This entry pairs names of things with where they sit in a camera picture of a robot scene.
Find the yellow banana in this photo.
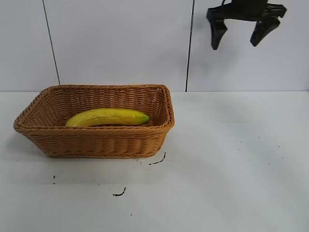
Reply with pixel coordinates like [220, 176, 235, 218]
[65, 108, 151, 128]

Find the woven wicker basket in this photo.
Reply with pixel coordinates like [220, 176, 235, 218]
[13, 84, 175, 160]

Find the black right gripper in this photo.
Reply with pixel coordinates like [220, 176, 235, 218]
[206, 0, 288, 51]

